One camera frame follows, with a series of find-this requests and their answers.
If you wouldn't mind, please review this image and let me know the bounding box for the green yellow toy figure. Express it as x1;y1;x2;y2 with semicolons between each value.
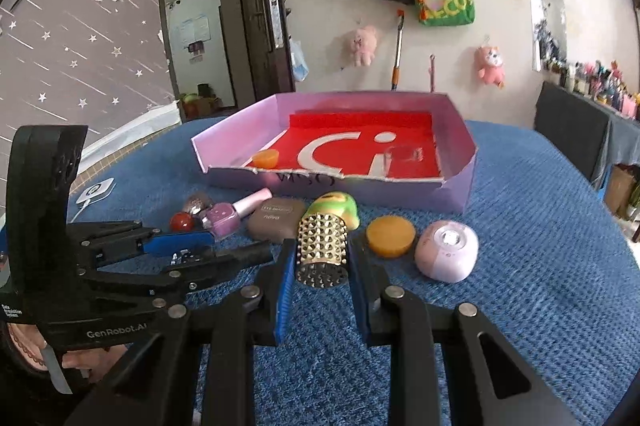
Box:
306;192;360;233

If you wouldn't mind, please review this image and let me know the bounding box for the orange round soap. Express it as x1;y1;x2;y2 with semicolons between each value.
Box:
365;215;417;259

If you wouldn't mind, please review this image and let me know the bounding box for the white charging pad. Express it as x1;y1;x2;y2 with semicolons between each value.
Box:
75;178;116;209

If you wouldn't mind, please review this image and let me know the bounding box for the clear plastic jar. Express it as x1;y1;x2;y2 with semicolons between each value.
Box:
385;145;426;177

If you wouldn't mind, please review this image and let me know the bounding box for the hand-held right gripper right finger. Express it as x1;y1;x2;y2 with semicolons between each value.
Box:
347;238;581;426

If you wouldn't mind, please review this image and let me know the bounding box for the small orange cap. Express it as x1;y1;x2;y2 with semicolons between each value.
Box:
251;149;279;169

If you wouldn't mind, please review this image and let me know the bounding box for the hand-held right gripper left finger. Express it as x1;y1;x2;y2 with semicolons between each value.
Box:
65;238;301;426

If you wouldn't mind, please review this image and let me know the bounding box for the pink nail polish bottle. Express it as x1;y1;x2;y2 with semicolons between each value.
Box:
201;187;273;240

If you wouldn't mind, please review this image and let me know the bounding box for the pink plush toy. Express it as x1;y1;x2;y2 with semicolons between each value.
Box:
348;24;382;67

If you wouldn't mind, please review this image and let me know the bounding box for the white paper sheet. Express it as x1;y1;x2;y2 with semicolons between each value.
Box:
180;16;211;46

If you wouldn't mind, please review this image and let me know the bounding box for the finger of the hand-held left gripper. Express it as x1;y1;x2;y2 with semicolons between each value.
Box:
79;241;276;307
67;220;217;275

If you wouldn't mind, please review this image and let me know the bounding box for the pink round device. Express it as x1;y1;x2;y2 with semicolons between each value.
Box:
414;220;480;283

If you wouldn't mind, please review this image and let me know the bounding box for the glitter nail polish bottle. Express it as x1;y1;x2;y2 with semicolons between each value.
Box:
181;192;213;217

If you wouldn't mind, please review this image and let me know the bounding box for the orange handled brush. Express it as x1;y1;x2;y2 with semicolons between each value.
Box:
391;9;405;91

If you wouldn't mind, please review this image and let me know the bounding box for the row of small figurines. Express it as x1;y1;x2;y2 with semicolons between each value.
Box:
542;58;640;121

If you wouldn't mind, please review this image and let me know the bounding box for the person's left hand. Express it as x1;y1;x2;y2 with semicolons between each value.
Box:
59;345;103;383

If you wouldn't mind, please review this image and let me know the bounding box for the pile of toys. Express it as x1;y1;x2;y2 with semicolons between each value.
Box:
177;83;223;119

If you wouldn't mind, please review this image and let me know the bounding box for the dark wooden door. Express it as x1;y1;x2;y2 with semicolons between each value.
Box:
235;0;296;104

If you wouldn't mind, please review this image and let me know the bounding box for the gold studded cylinder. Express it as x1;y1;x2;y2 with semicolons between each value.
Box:
294;213;350;289

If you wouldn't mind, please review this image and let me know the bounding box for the pink bear plush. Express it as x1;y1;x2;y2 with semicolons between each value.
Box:
473;46;506;87

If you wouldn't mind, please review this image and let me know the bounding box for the brown compact case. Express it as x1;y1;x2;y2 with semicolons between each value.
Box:
246;197;307;241

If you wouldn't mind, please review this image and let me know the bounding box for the dark cabinet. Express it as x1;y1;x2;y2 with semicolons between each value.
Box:
534;80;613;189

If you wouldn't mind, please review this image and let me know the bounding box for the blue face mask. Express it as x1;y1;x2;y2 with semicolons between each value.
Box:
290;40;310;82

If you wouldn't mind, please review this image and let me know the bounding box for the pink cardboard box red inside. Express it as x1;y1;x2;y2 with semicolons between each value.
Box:
191;92;478;213

